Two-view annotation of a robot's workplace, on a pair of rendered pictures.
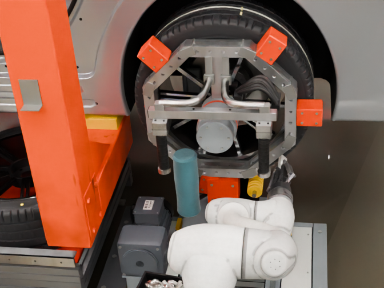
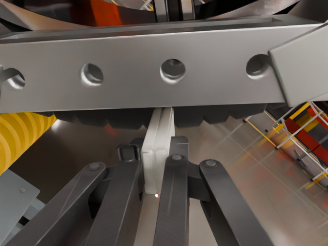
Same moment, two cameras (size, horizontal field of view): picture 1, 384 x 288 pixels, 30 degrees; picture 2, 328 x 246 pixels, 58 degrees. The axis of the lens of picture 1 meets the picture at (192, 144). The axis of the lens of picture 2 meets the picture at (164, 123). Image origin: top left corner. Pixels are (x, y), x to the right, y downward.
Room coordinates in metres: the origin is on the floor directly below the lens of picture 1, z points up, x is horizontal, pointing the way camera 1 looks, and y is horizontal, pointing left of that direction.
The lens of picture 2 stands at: (1.97, -0.25, 0.72)
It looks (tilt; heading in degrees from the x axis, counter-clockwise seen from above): 21 degrees down; 336
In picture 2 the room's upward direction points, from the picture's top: 44 degrees clockwise
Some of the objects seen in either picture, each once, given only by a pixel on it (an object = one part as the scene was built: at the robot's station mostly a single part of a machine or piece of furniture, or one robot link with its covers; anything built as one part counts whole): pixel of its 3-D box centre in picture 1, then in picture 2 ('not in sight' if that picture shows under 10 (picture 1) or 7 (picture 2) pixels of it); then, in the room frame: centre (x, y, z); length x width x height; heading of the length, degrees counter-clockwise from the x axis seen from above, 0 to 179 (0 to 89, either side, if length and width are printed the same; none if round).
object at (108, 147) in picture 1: (94, 140); not in sight; (2.29, 0.38, 0.69); 0.52 x 0.17 x 0.35; 169
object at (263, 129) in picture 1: (264, 124); not in sight; (1.94, -0.24, 0.93); 0.09 x 0.05 x 0.05; 169
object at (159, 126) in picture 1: (162, 122); not in sight; (2.01, 0.09, 0.93); 0.09 x 0.05 x 0.05; 169
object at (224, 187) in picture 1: (225, 187); not in sight; (2.22, -0.12, 0.48); 0.16 x 0.12 x 0.17; 169
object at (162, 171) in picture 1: (162, 152); not in sight; (1.98, 0.10, 0.83); 0.04 x 0.04 x 0.16
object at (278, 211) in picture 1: (274, 220); not in sight; (1.80, -0.25, 0.64); 0.16 x 0.13 x 0.11; 169
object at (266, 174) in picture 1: (263, 155); not in sight; (1.92, -0.23, 0.83); 0.04 x 0.04 x 0.16
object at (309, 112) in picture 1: (309, 112); not in sight; (2.12, -0.42, 0.85); 0.09 x 0.08 x 0.07; 79
